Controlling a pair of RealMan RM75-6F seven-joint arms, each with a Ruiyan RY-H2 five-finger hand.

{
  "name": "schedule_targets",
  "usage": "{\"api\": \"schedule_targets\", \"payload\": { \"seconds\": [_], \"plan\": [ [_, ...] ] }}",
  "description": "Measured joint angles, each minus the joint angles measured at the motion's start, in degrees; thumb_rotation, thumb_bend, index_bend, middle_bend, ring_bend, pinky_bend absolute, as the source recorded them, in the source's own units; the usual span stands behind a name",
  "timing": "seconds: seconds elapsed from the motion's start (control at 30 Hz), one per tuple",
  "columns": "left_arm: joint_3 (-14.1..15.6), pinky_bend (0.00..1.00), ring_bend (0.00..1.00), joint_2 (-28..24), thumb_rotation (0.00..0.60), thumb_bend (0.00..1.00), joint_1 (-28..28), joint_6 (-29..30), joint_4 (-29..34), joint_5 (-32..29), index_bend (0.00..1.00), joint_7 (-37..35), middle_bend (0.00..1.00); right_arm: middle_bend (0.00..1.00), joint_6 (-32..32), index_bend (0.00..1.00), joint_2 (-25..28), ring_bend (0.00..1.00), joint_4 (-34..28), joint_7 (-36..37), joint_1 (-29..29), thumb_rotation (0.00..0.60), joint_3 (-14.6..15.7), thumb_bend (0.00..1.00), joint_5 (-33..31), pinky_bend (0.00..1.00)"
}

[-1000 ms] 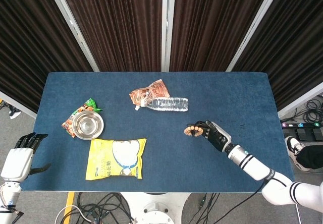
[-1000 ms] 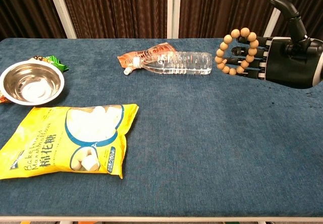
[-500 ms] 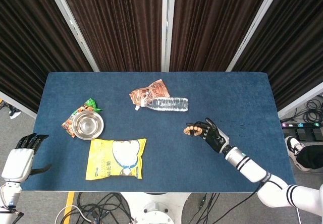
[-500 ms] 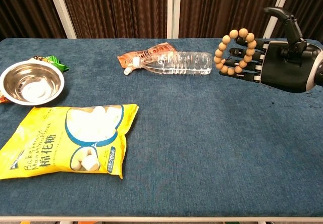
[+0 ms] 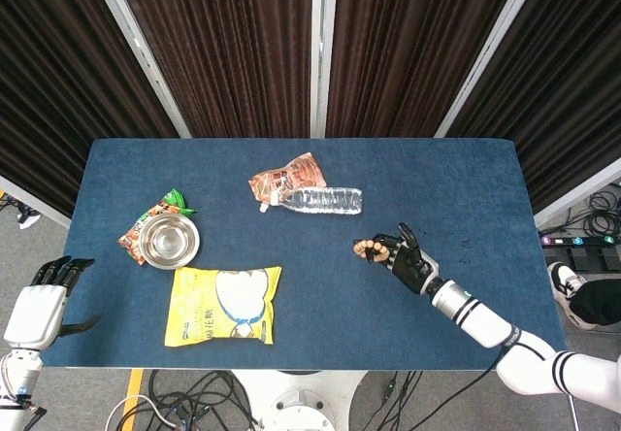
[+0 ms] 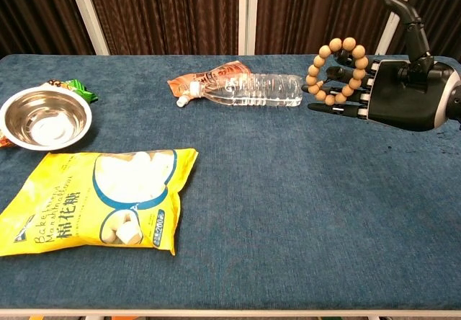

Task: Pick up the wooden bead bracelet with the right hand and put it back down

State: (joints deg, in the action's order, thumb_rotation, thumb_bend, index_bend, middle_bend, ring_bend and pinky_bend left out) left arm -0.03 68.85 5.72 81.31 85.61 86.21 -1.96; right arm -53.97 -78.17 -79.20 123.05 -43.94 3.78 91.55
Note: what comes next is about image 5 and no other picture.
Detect small white shoe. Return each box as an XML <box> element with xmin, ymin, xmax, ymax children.
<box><xmin>17</xmin><ymin>209</ymin><xmax>43</xmax><ymax>231</ymax></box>

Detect white screen frame rail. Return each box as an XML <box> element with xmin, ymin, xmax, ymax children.
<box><xmin>533</xmin><ymin>158</ymin><xmax>621</xmax><ymax>228</ymax></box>
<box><xmin>0</xmin><ymin>174</ymin><xmax>72</xmax><ymax>229</ymax></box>

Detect blue fabric table cover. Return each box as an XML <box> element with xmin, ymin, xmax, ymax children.
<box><xmin>41</xmin><ymin>138</ymin><xmax>572</xmax><ymax>372</ymax></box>

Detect dark brown pleated curtain panel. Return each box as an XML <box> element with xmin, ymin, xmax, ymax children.
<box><xmin>445</xmin><ymin>0</ymin><xmax>621</xmax><ymax>214</ymax></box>
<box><xmin>111</xmin><ymin>0</ymin><xmax>314</xmax><ymax>139</ymax></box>
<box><xmin>325</xmin><ymin>0</ymin><xmax>528</xmax><ymax>139</ymax></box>
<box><xmin>0</xmin><ymin>0</ymin><xmax>179</xmax><ymax>218</ymax></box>

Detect wooden bead bracelet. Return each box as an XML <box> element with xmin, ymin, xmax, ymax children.
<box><xmin>352</xmin><ymin>239</ymin><xmax>392</xmax><ymax>262</ymax></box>

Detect stainless steel bowl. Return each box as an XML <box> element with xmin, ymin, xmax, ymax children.
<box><xmin>138</xmin><ymin>215</ymin><xmax>201</xmax><ymax>271</ymax></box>

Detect green orange snack packet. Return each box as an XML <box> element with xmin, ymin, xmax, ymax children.
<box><xmin>117</xmin><ymin>187</ymin><xmax>199</xmax><ymax>266</ymax></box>

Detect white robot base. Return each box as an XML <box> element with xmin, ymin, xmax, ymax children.
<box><xmin>232</xmin><ymin>370</ymin><xmax>370</xmax><ymax>431</ymax></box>

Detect clear plastic water bottle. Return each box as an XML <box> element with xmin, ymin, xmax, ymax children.
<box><xmin>270</xmin><ymin>186</ymin><xmax>364</xmax><ymax>216</ymax></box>

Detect yellow marshmallow bag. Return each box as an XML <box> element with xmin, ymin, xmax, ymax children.
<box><xmin>163</xmin><ymin>265</ymin><xmax>283</xmax><ymax>348</ymax></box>

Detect black trouser leg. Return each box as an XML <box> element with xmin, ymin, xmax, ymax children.
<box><xmin>570</xmin><ymin>279</ymin><xmax>621</xmax><ymax>326</ymax></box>

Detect black floor cable bundle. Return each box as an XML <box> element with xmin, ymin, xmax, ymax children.
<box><xmin>109</xmin><ymin>370</ymin><xmax>258</xmax><ymax>431</ymax></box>

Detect orange spouted drink pouch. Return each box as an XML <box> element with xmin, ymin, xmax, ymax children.
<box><xmin>248</xmin><ymin>151</ymin><xmax>325</xmax><ymax>213</ymax></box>

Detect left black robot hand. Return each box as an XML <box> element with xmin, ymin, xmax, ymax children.
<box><xmin>3</xmin><ymin>255</ymin><xmax>101</xmax><ymax>352</ymax></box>

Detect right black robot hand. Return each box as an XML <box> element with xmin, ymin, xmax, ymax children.
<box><xmin>367</xmin><ymin>222</ymin><xmax>441</xmax><ymax>296</ymax></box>

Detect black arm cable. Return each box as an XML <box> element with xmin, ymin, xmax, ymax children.
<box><xmin>411</xmin><ymin>348</ymin><xmax>515</xmax><ymax>431</ymax></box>

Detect white floor cable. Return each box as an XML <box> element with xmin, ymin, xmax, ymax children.
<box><xmin>106</xmin><ymin>394</ymin><xmax>180</xmax><ymax>427</ymax></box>

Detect white screen frame post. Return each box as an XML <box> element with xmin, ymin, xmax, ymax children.
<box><xmin>86</xmin><ymin>0</ymin><xmax>193</xmax><ymax>139</ymax></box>
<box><xmin>310</xmin><ymin>0</ymin><xmax>340</xmax><ymax>140</ymax></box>
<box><xmin>435</xmin><ymin>0</ymin><xmax>539</xmax><ymax>139</ymax></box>

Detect coiled black cables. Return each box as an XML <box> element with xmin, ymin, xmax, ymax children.
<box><xmin>581</xmin><ymin>188</ymin><xmax>621</xmax><ymax>238</ymax></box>

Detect white black sneaker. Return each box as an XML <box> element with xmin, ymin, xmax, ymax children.
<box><xmin>547</xmin><ymin>261</ymin><xmax>605</xmax><ymax>331</ymax></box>

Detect black plug cable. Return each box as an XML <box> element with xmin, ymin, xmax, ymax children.
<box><xmin>363</xmin><ymin>370</ymin><xmax>423</xmax><ymax>431</ymax></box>

